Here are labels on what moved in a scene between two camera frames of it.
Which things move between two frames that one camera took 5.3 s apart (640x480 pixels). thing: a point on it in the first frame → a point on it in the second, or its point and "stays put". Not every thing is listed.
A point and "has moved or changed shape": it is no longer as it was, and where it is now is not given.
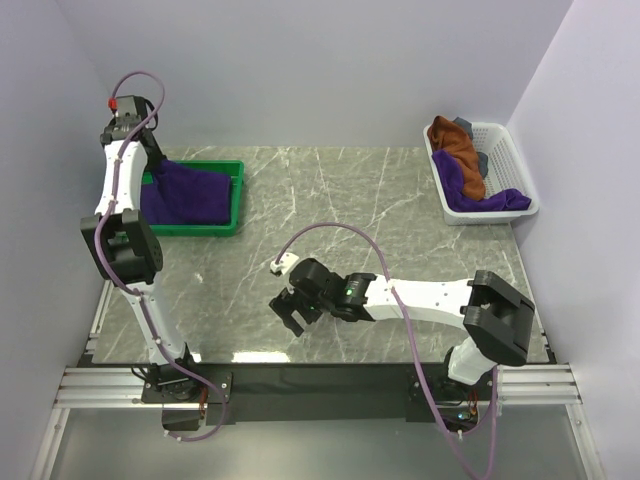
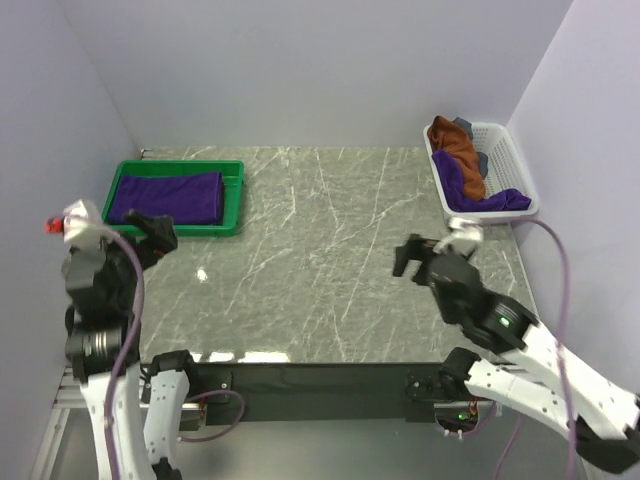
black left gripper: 156,158 → 159,238
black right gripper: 284,306 → 416,248
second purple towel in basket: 453,185 stays put
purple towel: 181,195 has moved or changed shape
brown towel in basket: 446,135 stays put
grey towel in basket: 482,157 stays put
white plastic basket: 506,170 stays put
